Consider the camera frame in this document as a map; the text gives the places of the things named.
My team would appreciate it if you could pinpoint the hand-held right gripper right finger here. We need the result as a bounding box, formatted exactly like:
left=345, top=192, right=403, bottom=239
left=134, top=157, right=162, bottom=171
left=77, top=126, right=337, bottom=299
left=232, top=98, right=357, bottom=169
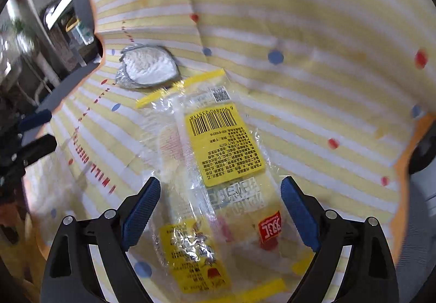
left=280, top=176, right=399, bottom=303

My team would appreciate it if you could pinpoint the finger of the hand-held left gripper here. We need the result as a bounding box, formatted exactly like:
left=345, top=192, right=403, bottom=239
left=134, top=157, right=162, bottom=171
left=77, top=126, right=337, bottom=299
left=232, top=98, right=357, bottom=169
left=14, top=134, right=58, bottom=169
left=18, top=109, right=52, bottom=133

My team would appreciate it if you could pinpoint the striped yellow dotted mat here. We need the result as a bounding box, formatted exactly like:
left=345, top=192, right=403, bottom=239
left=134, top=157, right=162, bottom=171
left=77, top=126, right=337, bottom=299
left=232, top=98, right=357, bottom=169
left=20, top=0, right=426, bottom=303

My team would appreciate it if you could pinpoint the clear yellow plastic packet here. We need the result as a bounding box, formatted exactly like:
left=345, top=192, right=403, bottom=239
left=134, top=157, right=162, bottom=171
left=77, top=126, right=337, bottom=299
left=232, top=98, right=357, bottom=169
left=135, top=68, right=316, bottom=295

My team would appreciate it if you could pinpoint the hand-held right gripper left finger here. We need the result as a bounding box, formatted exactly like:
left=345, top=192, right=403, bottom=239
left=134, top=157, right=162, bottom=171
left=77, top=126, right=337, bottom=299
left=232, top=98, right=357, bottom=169
left=40, top=177, right=161, bottom=303

